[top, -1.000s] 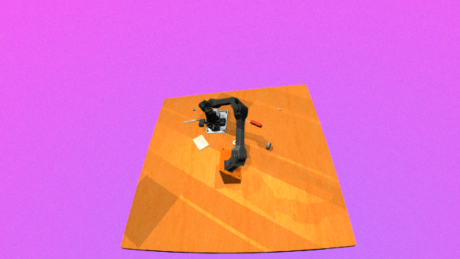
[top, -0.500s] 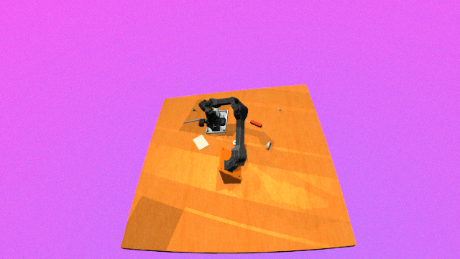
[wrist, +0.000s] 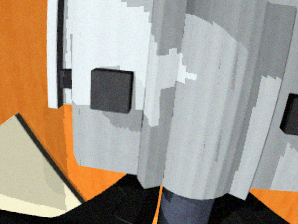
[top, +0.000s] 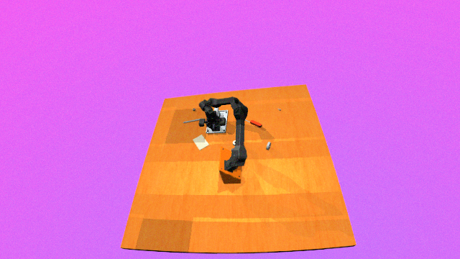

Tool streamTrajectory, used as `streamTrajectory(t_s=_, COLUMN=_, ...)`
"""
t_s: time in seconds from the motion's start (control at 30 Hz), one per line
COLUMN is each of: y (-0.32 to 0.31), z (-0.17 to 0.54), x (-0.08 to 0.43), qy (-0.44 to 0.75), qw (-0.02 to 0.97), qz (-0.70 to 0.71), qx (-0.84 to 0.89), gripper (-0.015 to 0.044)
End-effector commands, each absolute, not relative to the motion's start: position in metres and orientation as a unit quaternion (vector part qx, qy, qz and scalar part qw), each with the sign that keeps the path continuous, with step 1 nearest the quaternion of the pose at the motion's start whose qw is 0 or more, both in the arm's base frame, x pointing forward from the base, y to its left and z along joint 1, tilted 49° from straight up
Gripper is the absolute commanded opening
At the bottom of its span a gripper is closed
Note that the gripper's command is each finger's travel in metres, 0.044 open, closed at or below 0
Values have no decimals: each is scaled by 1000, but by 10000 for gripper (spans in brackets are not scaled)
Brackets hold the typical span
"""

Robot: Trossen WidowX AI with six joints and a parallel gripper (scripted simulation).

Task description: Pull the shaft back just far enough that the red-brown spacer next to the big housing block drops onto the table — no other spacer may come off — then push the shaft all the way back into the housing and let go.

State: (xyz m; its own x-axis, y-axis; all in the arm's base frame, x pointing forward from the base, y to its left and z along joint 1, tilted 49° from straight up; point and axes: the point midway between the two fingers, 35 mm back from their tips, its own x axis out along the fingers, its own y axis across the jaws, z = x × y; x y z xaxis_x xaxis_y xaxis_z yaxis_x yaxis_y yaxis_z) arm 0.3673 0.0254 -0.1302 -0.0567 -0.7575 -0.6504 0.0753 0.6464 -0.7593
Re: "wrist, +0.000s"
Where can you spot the dark grey metal shaft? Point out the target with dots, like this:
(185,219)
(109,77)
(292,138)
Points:
(174,209)

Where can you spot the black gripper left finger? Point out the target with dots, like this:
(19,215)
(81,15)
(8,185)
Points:
(125,202)

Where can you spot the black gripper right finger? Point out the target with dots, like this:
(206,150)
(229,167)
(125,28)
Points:
(229,209)

